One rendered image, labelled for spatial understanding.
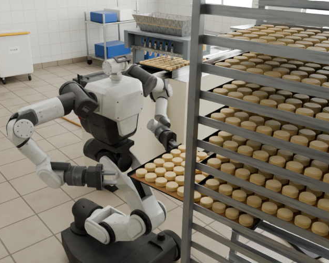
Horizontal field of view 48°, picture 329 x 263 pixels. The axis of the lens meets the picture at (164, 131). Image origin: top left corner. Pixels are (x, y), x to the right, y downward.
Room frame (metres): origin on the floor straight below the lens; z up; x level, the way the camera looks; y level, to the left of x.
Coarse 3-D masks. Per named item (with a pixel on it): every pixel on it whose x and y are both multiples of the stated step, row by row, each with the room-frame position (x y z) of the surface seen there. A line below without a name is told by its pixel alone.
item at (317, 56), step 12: (204, 36) 1.16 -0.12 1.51; (216, 36) 1.13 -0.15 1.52; (240, 48) 1.08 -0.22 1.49; (252, 48) 1.06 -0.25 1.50; (264, 48) 1.03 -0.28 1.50; (276, 48) 1.01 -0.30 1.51; (288, 48) 0.99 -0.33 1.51; (300, 48) 0.97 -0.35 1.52; (312, 60) 0.95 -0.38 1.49; (324, 60) 0.93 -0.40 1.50
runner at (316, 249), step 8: (264, 224) 1.41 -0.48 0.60; (272, 232) 1.36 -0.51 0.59; (280, 232) 1.35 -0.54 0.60; (288, 232) 1.33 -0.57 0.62; (288, 240) 1.31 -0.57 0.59; (296, 240) 1.31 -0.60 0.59; (304, 240) 1.29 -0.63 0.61; (304, 248) 1.26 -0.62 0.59; (312, 248) 1.26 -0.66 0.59; (320, 248) 1.24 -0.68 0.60; (328, 256) 1.21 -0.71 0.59
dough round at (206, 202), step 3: (201, 198) 1.20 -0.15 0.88; (204, 198) 1.20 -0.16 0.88; (207, 198) 1.20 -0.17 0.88; (210, 198) 1.20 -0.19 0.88; (201, 201) 1.18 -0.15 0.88; (204, 201) 1.18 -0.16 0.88; (207, 201) 1.18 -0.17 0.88; (210, 201) 1.18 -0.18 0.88; (201, 204) 1.18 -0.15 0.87; (204, 204) 1.17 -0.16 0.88; (207, 204) 1.17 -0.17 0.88; (210, 204) 1.17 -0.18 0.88; (204, 207) 1.17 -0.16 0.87; (207, 207) 1.16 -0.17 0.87
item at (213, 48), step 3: (210, 48) 4.06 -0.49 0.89; (213, 48) 4.11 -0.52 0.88; (216, 48) 4.16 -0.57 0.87; (210, 51) 4.07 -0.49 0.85; (213, 51) 4.11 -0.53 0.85; (141, 66) 3.21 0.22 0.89; (144, 66) 3.24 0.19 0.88; (126, 69) 3.07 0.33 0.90; (144, 69) 3.24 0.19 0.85; (147, 69) 3.27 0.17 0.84; (123, 72) 3.04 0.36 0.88
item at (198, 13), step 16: (192, 16) 1.15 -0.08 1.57; (192, 32) 1.15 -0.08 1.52; (192, 48) 1.15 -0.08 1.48; (192, 64) 1.15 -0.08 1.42; (192, 80) 1.15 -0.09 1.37; (192, 96) 1.14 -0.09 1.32; (192, 112) 1.14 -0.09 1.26; (192, 128) 1.14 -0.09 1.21; (192, 144) 1.14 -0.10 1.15; (192, 160) 1.14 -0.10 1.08; (192, 176) 1.14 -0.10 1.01; (192, 192) 1.15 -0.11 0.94; (192, 208) 1.15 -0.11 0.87
